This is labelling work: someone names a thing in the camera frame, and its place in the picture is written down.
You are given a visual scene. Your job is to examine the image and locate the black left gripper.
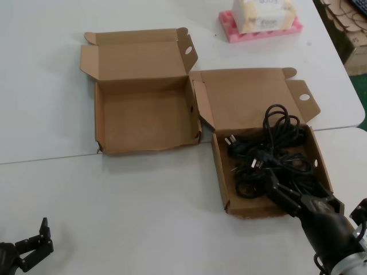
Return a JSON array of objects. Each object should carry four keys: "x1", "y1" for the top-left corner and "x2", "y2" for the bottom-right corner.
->
[{"x1": 0, "y1": 217, "x2": 54, "y2": 275}]

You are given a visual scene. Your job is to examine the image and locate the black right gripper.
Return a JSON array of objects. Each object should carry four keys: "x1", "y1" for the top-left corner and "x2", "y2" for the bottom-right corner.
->
[{"x1": 265, "y1": 168, "x2": 361, "y2": 258}]

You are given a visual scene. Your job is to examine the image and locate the empty open cardboard box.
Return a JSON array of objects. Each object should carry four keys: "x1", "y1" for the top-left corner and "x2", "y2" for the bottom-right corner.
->
[{"x1": 80, "y1": 27, "x2": 203, "y2": 156}]

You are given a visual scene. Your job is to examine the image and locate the brown cardboard carton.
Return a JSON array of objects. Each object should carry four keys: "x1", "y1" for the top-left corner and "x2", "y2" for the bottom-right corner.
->
[{"x1": 342, "y1": 28, "x2": 367, "y2": 76}]

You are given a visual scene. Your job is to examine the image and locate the pink foam tray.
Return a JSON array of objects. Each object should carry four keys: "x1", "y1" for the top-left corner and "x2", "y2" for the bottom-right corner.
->
[{"x1": 219, "y1": 10, "x2": 304, "y2": 44}]

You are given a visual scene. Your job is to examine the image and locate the white tissue pack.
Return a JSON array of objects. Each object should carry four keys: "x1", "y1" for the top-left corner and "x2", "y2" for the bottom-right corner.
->
[{"x1": 231, "y1": 0, "x2": 298, "y2": 34}]

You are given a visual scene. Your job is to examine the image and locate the corrugated cardboard sheets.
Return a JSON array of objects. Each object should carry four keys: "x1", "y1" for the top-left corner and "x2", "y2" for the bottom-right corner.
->
[{"x1": 314, "y1": 0, "x2": 356, "y2": 35}]

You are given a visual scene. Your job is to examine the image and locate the dark keyboard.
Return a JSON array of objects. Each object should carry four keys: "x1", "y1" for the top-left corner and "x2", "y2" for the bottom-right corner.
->
[{"x1": 350, "y1": 0, "x2": 367, "y2": 17}]

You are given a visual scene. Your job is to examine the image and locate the large tangled black power cord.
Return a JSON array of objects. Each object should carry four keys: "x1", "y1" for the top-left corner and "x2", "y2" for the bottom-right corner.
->
[{"x1": 235, "y1": 104, "x2": 325, "y2": 201}]

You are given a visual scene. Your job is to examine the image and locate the black power cord with plug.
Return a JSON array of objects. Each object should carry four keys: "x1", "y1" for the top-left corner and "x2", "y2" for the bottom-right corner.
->
[{"x1": 224, "y1": 134, "x2": 276, "y2": 161}]

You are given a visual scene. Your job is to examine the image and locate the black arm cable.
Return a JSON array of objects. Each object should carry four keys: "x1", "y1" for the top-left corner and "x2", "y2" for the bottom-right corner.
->
[{"x1": 313, "y1": 253, "x2": 329, "y2": 275}]

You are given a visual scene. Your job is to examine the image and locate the open cardboard box holding cords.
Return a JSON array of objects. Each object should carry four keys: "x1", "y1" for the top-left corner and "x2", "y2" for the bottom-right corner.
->
[{"x1": 190, "y1": 67, "x2": 335, "y2": 220}]

